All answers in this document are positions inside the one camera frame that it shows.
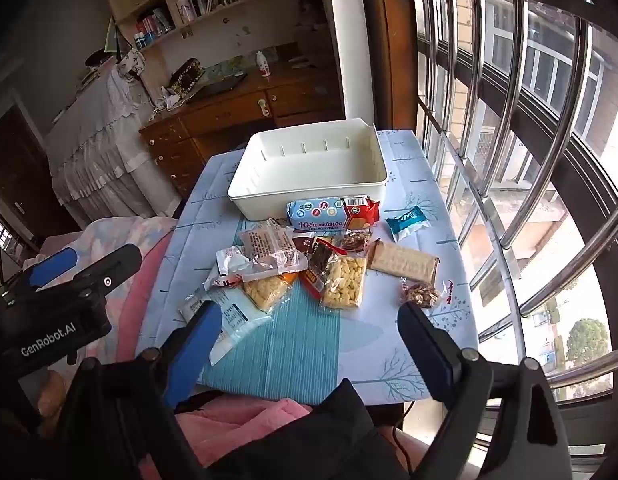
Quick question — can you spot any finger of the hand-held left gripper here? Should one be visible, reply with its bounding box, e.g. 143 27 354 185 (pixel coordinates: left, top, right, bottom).
21 246 80 288
64 244 143 302

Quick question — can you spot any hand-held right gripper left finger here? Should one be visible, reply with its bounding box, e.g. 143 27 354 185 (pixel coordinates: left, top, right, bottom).
54 301 224 480

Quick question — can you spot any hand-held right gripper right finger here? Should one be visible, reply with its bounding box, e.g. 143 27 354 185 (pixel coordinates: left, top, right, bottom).
398 301 574 480

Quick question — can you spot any light blue snack packet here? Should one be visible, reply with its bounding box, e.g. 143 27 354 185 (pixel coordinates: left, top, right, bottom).
179 287 272 366

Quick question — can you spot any small clear nut packet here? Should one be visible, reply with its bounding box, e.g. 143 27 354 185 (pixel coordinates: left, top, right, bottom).
399 280 442 309

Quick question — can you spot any white and red snack packet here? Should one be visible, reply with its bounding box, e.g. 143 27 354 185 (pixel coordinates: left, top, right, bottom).
204 246 252 291

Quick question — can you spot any puffed corn snack packet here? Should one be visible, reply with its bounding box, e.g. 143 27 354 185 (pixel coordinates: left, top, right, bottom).
241 275 294 313
320 252 368 311

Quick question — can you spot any clear cake packet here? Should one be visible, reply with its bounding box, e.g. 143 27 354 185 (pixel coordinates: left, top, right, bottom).
239 219 310 281

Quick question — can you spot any red bean snack packet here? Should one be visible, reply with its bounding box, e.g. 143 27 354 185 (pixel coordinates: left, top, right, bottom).
299 240 340 303

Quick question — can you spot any white plastic bin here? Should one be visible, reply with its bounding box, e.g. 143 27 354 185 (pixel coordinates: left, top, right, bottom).
227 118 390 221

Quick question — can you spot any pastel floral quilt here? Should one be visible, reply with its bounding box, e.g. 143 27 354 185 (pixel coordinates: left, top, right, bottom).
24 216 182 281

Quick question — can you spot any pink blanket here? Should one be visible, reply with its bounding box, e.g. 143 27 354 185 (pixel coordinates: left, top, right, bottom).
114 232 314 468

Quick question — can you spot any dark wooden door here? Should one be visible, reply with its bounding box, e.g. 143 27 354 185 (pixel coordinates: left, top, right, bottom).
0 105 64 241

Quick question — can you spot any clear cracker packet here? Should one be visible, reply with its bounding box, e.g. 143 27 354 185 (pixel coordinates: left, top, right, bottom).
366 240 441 279

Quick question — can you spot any black cloth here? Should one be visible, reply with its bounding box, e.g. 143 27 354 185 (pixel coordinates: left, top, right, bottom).
209 377 414 480

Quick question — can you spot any white lace cloth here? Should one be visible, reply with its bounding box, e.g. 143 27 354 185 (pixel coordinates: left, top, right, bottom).
44 60 184 221

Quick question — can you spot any small teal candy packet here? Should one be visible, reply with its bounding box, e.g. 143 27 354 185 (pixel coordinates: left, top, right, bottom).
386 206 430 242

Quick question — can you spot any dark candy packet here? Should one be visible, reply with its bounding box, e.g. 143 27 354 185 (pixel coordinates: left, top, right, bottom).
337 229 374 252

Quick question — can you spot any blue biscuit pack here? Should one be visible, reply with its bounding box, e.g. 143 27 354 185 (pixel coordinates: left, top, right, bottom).
286 196 381 233

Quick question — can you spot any wooden desk with drawers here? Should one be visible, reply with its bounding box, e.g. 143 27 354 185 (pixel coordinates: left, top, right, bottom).
139 67 347 196

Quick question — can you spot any patterned cloth pouch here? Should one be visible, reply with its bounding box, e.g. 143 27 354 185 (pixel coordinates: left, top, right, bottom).
116 47 146 78

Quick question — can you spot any black gold patterned bag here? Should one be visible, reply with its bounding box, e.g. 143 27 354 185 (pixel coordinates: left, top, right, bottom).
168 57 206 96

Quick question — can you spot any dark laptop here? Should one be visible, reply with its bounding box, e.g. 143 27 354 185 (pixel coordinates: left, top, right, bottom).
186 72 250 103

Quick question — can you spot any white column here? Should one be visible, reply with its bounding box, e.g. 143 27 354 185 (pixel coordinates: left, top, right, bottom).
319 0 377 128

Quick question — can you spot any small doll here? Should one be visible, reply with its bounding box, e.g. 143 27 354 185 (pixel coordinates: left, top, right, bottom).
296 0 327 28

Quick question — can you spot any white cable bundle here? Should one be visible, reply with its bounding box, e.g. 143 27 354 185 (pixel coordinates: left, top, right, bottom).
151 92 182 113

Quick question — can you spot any wooden window frame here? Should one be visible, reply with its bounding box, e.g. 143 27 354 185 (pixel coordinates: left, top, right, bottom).
359 0 420 131

